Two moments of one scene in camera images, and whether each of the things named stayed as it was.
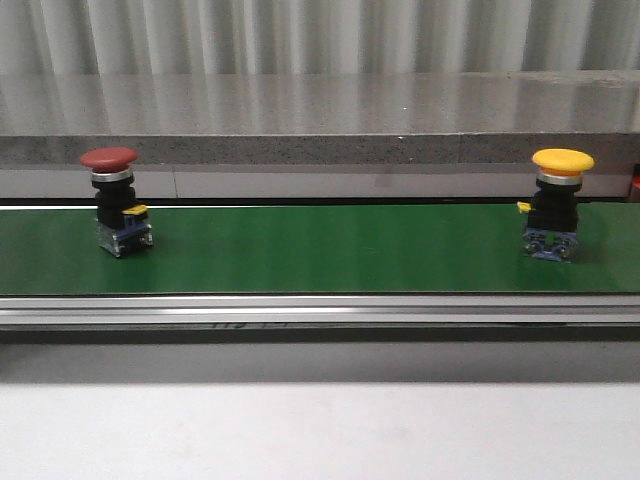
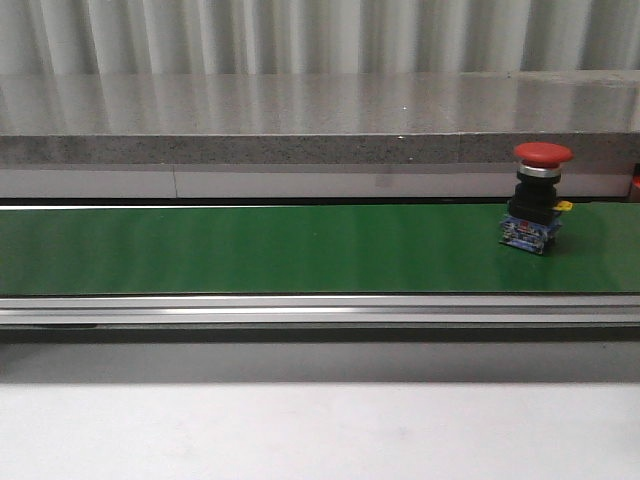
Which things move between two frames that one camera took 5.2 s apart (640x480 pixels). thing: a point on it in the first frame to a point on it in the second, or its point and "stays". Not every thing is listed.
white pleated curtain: [316, 37] stays
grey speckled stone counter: [430, 118] stays
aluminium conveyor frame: [480, 317] stays
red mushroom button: [121, 222] to [535, 210]
